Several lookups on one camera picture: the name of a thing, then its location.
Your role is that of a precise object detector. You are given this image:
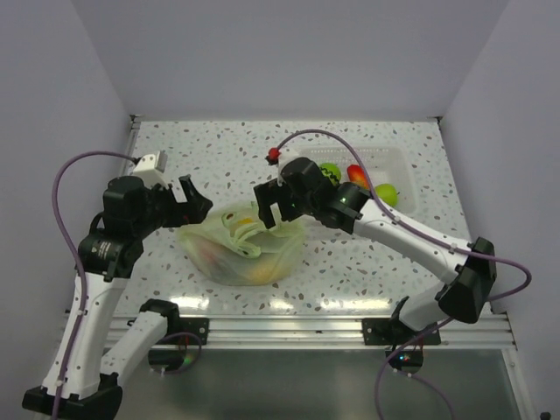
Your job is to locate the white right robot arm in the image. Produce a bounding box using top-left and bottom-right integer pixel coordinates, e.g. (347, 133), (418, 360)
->
(254, 157), (496, 344)

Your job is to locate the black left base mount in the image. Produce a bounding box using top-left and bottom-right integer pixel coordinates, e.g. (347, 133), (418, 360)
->
(148, 318), (209, 375)

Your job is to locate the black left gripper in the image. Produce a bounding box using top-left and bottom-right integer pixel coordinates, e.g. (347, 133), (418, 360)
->
(133, 174), (212, 237)

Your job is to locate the aluminium table rail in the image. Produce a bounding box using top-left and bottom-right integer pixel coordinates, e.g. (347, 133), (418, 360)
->
(60, 311), (518, 350)

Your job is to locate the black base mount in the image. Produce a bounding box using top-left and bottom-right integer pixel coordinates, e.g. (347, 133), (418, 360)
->
(148, 318), (209, 375)
(361, 297), (442, 375)

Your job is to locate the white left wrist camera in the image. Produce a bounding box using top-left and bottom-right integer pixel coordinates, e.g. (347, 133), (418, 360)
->
(131, 150), (169, 189)

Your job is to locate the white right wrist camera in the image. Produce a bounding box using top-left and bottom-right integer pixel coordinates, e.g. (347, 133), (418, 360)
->
(265, 148), (300, 186)

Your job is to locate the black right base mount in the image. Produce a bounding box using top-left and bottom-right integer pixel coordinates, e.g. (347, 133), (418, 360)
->
(361, 297), (442, 375)

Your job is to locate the light green plastic bag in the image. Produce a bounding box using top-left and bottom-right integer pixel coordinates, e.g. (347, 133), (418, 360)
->
(176, 201), (305, 287)

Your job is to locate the white plastic mesh basket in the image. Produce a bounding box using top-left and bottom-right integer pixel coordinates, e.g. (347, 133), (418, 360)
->
(294, 144), (417, 215)

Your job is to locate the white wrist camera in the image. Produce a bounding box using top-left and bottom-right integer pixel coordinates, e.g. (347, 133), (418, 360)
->
(265, 148), (300, 186)
(131, 150), (169, 189)

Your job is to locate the green watermelon toy ball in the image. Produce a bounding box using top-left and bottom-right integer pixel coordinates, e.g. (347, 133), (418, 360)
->
(319, 163), (341, 186)

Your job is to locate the green apple toy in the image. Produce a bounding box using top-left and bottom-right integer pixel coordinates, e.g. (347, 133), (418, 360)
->
(374, 184), (398, 207)

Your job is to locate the red orange mango toy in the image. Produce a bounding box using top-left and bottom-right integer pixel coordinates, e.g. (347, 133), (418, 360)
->
(346, 164), (369, 190)

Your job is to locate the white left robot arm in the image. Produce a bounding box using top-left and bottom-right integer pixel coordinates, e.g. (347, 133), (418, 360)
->
(22, 176), (213, 419)

